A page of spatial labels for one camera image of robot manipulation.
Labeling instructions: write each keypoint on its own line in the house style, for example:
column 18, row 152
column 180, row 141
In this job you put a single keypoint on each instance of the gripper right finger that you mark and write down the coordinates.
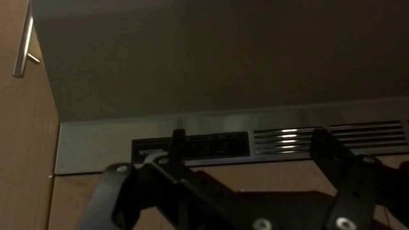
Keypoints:
column 358, row 185

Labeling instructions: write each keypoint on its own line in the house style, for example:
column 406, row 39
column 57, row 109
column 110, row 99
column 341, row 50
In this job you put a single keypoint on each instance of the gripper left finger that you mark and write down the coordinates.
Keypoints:
column 115, row 191

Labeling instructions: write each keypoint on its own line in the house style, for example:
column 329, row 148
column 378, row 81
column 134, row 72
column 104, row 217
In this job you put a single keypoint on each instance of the stainless steel kitchen hood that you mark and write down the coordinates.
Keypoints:
column 207, row 70

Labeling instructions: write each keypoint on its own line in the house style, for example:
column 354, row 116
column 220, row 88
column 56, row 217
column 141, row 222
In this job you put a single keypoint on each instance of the wooden cabinet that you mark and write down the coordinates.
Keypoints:
column 271, row 175

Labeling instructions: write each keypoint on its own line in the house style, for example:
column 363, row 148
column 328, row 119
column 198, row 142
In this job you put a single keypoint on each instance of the wooden cabinet door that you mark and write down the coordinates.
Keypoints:
column 22, row 143

